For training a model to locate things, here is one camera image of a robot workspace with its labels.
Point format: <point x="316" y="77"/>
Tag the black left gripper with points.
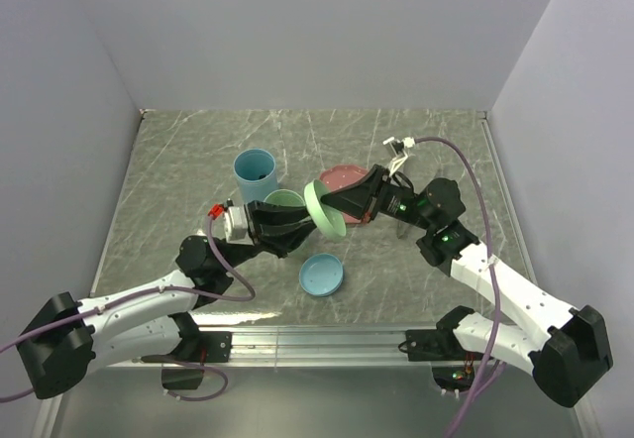
<point x="275" y="228"/>

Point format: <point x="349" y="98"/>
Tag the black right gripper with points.
<point x="362" y="197"/>

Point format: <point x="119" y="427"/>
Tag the green round lid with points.
<point x="328" y="221"/>

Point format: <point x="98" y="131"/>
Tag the blue cylindrical container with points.
<point x="248" y="165"/>

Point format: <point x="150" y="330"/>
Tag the blue round lid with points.
<point x="321" y="275"/>

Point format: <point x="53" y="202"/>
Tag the green cylindrical container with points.
<point x="286" y="198"/>

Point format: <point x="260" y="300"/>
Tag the metal serving tongs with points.
<point x="402" y="229"/>

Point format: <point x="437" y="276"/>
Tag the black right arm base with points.
<point x="439" y="345"/>

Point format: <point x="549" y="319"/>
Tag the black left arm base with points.
<point x="189" y="365"/>

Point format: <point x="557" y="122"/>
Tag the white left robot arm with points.
<point x="70" y="338"/>

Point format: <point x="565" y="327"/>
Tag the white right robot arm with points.
<point x="565" y="349"/>

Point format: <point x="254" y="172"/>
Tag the pink dotted plate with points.
<point x="342" y="175"/>

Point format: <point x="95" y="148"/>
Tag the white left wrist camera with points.
<point x="235" y="221"/>

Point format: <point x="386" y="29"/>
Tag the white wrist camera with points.
<point x="235" y="221"/>
<point x="399" y="151"/>

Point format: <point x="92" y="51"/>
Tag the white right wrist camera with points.
<point x="399" y="151"/>

